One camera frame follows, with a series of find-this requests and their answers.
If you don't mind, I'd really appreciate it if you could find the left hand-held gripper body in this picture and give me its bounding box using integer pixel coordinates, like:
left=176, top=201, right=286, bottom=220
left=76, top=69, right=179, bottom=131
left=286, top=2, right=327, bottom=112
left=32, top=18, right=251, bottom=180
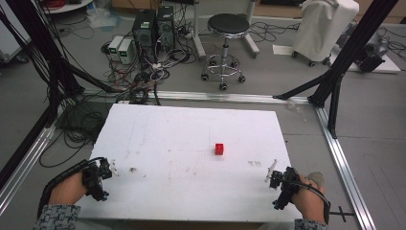
left=81, top=166, right=110, bottom=202

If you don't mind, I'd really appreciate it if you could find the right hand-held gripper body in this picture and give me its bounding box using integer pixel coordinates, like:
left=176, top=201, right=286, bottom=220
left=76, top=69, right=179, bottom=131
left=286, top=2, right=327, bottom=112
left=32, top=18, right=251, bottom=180
left=263, top=158, right=302, bottom=211

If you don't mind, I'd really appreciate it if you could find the person's right hand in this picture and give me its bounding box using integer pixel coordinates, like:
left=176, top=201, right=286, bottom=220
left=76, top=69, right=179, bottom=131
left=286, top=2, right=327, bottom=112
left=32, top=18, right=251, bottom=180
left=290, top=172, right=327, bottom=224

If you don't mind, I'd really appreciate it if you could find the person's left hand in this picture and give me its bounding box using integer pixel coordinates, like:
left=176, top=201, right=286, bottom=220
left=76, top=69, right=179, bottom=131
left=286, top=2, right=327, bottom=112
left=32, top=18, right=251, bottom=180
left=47, top=172, right=89, bottom=207

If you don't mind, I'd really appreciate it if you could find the white power strip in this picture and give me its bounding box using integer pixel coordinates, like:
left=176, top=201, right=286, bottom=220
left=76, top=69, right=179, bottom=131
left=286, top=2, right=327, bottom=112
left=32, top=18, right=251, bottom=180
left=148, top=61, right=165, bottom=72

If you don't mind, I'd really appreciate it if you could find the white bench power supply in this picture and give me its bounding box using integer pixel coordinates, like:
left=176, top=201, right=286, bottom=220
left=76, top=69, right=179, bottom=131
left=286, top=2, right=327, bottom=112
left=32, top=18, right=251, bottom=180
left=107, top=34, right=124, bottom=61
left=117, top=38, right=134, bottom=65

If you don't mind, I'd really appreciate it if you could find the white paper sheet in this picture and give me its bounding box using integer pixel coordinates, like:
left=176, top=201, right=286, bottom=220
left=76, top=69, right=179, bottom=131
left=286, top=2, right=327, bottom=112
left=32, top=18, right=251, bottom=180
left=272, top=43, right=297, bottom=57

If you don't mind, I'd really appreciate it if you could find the black computer tower green label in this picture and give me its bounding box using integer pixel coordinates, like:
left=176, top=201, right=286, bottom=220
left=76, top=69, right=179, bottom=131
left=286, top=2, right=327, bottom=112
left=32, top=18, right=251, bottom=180
left=131, top=9, right=158, bottom=64

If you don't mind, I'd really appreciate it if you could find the clear plastic bag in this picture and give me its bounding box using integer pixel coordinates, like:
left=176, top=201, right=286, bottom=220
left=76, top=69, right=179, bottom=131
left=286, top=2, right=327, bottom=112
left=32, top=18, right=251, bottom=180
left=86, top=7, right=124, bottom=30

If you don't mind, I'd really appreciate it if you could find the white covered cart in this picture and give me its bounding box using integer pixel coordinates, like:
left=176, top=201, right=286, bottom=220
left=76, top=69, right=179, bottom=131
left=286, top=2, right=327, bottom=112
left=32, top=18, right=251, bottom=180
left=291, top=0, right=361, bottom=68

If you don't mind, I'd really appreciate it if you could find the black and grey floor device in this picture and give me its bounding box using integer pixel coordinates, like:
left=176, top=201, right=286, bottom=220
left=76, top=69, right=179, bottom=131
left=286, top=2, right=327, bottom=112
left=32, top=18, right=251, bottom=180
left=356, top=33, right=391, bottom=74

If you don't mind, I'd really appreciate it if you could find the black round stool on wheels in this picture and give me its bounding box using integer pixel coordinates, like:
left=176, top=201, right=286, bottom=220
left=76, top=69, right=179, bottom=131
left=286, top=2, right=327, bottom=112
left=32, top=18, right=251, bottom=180
left=200, top=12, right=252, bottom=92

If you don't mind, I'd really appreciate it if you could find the white floor board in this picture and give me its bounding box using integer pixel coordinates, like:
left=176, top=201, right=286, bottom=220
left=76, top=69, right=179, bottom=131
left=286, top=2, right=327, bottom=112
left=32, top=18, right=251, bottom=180
left=328, top=52, right=402, bottom=75

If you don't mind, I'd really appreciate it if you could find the round white table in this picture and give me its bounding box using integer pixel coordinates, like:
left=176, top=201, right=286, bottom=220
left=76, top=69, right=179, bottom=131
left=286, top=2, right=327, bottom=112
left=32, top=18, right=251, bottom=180
left=40, top=0, right=96, bottom=15

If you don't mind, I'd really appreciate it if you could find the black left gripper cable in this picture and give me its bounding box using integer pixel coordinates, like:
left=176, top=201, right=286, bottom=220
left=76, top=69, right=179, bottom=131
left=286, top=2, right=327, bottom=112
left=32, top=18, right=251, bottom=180
left=36, top=156, right=107, bottom=219

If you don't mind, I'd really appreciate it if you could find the tangle of black floor cables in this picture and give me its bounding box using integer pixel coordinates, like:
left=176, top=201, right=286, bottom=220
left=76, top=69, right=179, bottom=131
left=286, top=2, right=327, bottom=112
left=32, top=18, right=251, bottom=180
left=38, top=101, right=107, bottom=170

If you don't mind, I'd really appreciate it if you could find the aluminium floor rail black beam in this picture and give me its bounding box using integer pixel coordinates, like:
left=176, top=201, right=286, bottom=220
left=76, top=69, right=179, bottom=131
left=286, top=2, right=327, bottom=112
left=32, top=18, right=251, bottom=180
left=0, top=104, right=57, bottom=216

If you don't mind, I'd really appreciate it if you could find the black short frame post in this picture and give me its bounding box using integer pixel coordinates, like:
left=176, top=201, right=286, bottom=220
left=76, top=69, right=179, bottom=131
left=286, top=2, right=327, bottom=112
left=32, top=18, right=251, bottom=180
left=327, top=74, right=345, bottom=140

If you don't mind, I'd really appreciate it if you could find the long aluminium floor rail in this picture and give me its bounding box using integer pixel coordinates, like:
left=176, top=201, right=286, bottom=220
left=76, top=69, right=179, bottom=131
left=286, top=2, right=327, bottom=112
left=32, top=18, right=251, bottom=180
left=80, top=89, right=311, bottom=105

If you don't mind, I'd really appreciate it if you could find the black frame strut with cables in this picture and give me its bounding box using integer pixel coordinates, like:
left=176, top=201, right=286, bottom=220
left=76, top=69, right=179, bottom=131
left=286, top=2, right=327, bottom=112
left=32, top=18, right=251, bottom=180
left=0, top=0, right=123, bottom=128

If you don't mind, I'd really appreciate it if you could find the black slanted frame strut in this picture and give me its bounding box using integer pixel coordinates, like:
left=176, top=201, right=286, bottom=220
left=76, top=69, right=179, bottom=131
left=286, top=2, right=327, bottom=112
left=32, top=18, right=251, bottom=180
left=272, top=0, right=400, bottom=108

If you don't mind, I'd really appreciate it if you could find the white table leg frame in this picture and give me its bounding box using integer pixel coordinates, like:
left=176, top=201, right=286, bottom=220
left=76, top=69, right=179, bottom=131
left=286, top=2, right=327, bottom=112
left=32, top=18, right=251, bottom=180
left=191, top=0, right=261, bottom=61

